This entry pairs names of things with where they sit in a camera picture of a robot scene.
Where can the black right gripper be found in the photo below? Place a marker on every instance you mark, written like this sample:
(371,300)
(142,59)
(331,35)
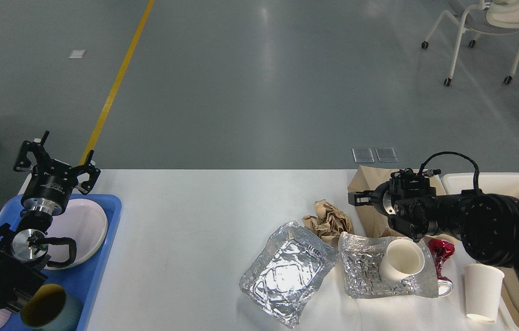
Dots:
(380,198)

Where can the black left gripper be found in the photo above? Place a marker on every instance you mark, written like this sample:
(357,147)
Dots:
(50,188)

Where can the brown paper bag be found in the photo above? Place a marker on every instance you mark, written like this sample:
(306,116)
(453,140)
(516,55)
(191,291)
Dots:
(375,224)

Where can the pink plate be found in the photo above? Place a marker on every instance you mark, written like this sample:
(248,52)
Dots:
(85,222)

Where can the dark teal mug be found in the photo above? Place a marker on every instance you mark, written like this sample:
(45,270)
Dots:
(52,308)

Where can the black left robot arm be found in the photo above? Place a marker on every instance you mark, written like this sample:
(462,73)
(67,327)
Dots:
(26,251)

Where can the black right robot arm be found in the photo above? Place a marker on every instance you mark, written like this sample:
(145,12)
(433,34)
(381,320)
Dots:
(486,224)

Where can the crumpled brown paper ball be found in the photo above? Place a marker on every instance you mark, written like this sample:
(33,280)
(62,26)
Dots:
(329,222)

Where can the floor outlet plates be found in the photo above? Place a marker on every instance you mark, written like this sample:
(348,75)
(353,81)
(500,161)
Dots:
(368,155)

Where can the small foil tray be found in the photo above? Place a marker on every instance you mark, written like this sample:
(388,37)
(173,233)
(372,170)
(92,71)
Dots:
(361,258)

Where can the paper cup in foil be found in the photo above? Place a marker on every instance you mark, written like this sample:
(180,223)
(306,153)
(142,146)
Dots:
(403,258)

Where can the large foil tray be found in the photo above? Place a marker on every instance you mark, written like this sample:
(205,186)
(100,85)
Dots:
(288,272)

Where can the red foil wrapper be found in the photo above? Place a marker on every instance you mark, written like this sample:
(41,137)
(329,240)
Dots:
(441,250)

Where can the blue plastic tray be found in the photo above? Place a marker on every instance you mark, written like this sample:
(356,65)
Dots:
(81,281)

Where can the white paper on floor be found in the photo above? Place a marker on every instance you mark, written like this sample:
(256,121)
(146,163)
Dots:
(77,54)

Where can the white paper cup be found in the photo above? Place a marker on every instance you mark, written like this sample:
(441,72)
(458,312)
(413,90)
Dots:
(482,292)

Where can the beige plastic bin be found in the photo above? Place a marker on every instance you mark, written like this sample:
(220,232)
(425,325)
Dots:
(505,183)

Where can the white chair right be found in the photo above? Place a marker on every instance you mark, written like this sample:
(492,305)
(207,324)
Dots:
(484,17)

